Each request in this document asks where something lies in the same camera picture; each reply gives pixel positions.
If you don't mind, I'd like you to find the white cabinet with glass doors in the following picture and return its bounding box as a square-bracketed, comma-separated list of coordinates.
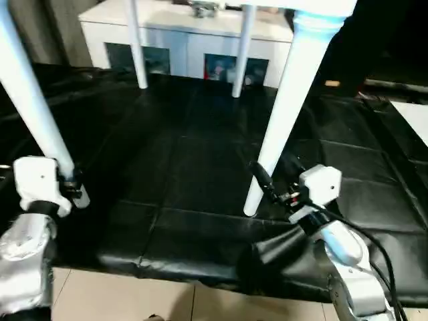
[78, 0, 296, 89]

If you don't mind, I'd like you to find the black metal rail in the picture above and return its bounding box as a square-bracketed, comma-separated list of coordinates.
[363, 78, 428, 94]

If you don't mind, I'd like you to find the dark bundle of cables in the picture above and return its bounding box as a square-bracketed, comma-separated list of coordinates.
[190, 0, 220, 17]

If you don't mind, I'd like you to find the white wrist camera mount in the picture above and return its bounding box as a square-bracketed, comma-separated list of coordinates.
[12, 156, 74, 217]
[288, 164, 343, 224]

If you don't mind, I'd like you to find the white flat board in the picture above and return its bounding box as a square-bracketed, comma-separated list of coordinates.
[389, 99, 428, 148]

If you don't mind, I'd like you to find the grey curtain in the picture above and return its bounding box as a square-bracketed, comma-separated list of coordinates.
[13, 0, 95, 67]

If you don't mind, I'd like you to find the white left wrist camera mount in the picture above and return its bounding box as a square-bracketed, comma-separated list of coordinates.
[12, 156, 74, 217]

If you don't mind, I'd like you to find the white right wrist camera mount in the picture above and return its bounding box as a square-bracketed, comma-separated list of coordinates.
[288, 164, 343, 224]

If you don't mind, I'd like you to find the black work mat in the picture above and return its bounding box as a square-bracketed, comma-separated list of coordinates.
[0, 62, 428, 308]

